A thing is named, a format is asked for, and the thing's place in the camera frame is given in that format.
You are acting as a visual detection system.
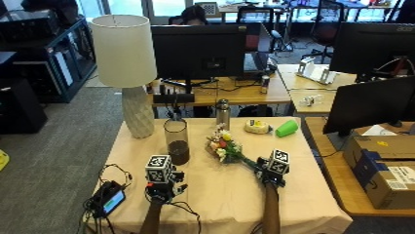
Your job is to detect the person's right hand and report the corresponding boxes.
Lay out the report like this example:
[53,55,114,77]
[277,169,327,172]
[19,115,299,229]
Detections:
[253,156,287,188]

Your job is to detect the black office chair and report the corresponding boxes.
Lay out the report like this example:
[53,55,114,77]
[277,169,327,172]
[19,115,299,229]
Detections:
[308,0,347,64]

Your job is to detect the artificial flower bouquet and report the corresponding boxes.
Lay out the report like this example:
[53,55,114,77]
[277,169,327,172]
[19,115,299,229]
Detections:
[204,122,260,170]

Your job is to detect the black cable bundle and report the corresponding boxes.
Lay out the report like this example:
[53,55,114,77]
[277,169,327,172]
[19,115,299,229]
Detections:
[79,163,134,234]

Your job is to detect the tilted black monitor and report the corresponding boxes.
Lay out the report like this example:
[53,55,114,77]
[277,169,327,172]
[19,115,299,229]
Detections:
[321,75,415,137]

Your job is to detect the cardboard box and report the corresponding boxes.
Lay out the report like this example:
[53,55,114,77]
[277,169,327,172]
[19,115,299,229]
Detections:
[340,134,415,211]

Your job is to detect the white marker cube left glove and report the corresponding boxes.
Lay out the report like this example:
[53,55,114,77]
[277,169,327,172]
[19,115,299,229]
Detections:
[143,154,174,184]

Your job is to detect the printed marker board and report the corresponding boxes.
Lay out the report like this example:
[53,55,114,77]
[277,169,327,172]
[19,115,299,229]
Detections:
[194,1,220,19]

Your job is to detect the white table lamp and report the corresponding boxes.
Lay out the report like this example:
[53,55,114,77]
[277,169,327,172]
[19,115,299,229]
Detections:
[87,14,159,139]

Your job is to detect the beige tablecloth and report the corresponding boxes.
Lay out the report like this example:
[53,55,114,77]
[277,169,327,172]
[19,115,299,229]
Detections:
[83,116,353,234]

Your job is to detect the light wooden side desk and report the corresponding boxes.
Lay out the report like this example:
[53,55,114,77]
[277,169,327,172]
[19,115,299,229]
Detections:
[276,63,360,115]

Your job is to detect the black cabinet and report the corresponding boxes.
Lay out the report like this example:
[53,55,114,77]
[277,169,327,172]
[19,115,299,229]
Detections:
[0,77,49,136]

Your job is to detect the person's left hand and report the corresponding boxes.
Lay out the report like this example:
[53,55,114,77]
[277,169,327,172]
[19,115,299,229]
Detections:
[143,169,188,205]

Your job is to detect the dark glass vase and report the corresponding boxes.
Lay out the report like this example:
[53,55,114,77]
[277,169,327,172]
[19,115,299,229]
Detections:
[162,118,191,167]

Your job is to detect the black device with screen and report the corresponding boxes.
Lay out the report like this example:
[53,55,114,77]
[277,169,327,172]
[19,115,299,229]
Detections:
[90,180,127,218]

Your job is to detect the yellow tape measure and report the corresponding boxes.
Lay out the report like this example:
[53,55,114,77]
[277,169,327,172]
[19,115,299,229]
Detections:
[241,119,273,135]

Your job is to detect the steel water bottle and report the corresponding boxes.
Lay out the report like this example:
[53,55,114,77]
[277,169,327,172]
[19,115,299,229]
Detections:
[215,98,232,131]

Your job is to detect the white stand device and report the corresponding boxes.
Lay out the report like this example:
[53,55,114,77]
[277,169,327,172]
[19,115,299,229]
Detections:
[295,56,337,86]

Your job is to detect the small white gadget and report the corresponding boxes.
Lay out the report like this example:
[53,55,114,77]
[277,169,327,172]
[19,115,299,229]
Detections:
[297,94,325,108]

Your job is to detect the white marker cube right glove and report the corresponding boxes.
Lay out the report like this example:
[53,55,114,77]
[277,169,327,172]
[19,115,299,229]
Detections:
[265,148,291,176]

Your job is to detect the white marker cube glove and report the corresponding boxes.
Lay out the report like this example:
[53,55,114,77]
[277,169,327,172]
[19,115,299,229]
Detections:
[143,154,174,184]
[265,148,291,176]

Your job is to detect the black monitor with logo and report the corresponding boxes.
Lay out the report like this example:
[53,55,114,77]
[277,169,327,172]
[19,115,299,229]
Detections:
[328,20,415,82]

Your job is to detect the drink can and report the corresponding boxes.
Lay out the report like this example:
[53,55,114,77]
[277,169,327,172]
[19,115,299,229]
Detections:
[259,75,271,96]

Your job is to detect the black power strip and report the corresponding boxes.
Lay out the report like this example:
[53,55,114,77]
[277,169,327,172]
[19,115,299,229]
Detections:
[151,93,196,105]

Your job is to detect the black computer monitor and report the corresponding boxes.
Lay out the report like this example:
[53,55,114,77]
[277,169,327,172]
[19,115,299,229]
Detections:
[150,22,248,94]

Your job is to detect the dark shelving unit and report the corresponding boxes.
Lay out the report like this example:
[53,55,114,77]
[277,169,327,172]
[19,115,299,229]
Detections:
[0,13,98,104]

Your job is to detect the green plastic cup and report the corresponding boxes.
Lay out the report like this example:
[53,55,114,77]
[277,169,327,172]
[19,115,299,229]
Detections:
[273,119,299,138]

